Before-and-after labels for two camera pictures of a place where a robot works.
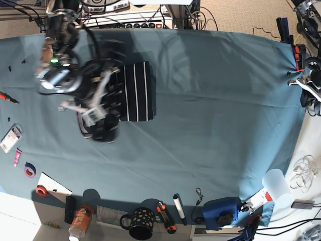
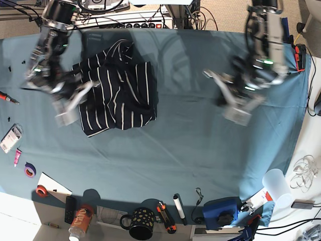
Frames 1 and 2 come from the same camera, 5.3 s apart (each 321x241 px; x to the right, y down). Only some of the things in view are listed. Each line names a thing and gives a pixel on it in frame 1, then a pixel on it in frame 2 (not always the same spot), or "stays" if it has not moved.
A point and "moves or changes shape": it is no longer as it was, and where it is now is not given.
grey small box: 304,204 stays
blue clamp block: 221,212 stays
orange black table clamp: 300,56 stays
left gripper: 105,128 to 65,87
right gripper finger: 306,98 to 220,100
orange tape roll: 41,191 stays
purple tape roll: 30,170 stays
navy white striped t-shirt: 139,99 moves or changes shape
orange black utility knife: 169,224 stays
